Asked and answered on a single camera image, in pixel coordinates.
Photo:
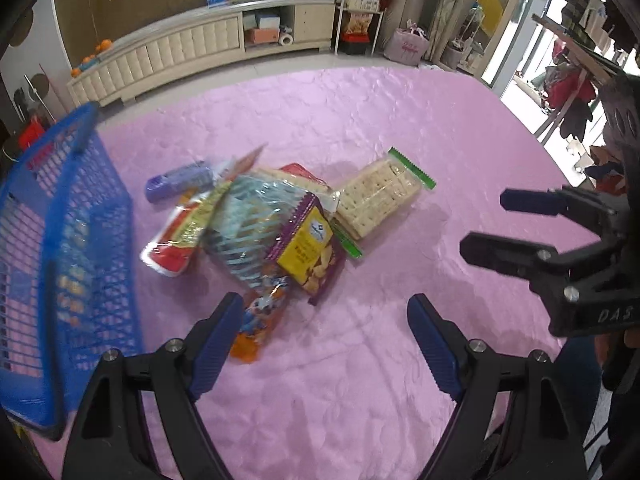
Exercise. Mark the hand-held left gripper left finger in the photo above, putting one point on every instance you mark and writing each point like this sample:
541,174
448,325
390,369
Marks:
215,345

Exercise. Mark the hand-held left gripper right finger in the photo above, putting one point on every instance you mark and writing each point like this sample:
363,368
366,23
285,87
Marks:
435,350

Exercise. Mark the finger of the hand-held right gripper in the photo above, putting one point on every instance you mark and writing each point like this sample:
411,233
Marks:
500,255
530,202

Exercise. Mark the orange cartoon snack packet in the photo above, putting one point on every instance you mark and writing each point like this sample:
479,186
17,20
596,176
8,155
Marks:
260,320

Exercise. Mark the red yellow snack packet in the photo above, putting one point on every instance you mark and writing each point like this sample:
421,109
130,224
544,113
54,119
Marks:
170,250

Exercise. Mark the purple nut packet yellow label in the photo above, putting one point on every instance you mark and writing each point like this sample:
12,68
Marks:
305,255

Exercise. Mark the light blue striped snack packet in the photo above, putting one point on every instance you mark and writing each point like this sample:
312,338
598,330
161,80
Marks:
250,220

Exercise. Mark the cracker packet green ends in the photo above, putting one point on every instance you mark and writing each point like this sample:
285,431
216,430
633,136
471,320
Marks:
375,190

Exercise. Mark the purple tube snack packet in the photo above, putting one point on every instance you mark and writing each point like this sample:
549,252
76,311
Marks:
175,181

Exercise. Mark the blue plastic basket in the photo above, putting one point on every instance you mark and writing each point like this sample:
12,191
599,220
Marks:
75,240

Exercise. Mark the cracker packet clear wrapper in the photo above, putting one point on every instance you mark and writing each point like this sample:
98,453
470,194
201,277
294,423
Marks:
270,176

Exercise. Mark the silver red snack packet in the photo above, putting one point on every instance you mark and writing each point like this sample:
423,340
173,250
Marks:
242,165

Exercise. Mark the small red snack packet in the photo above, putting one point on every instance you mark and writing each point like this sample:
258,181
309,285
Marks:
300,172

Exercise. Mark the person's leg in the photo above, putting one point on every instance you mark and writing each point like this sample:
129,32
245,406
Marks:
580,385

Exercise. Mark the clothes drying rack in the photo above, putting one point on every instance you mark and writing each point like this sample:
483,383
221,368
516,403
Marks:
565,85

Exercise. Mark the pink tablecloth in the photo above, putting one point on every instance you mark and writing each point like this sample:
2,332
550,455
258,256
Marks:
350,125

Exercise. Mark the pink bag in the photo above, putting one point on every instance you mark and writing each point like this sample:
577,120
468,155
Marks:
406,47

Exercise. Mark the patterned curtain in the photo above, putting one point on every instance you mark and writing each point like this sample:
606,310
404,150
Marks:
450,0

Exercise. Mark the printed snack bag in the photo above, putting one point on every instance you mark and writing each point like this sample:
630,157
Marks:
361,23

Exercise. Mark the white metal rack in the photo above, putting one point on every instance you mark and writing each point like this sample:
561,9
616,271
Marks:
338,25

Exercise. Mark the red bucket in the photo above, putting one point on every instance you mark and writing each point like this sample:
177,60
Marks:
32,132

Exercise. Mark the white tape roll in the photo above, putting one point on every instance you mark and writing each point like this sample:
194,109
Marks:
286,39

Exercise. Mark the cream low cabinet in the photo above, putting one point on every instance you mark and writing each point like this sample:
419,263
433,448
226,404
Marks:
175,50

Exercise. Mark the orange box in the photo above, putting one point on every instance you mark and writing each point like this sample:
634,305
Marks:
262,36

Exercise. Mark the white blue box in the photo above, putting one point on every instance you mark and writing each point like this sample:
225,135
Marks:
267,20

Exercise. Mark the round wall decoration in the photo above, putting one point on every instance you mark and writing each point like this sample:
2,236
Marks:
22,30
39,85

